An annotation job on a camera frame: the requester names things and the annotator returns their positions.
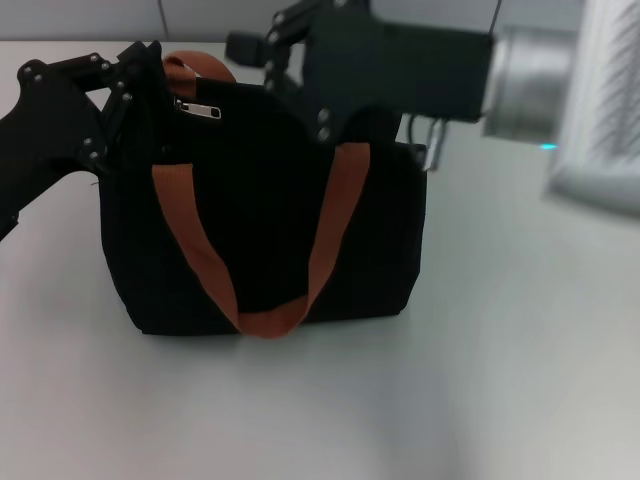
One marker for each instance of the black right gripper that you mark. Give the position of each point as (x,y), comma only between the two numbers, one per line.
(400,70)

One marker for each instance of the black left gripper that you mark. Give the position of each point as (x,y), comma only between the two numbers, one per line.
(40,135)

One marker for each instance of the silver zipper pull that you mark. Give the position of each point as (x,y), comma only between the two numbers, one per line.
(200,109)

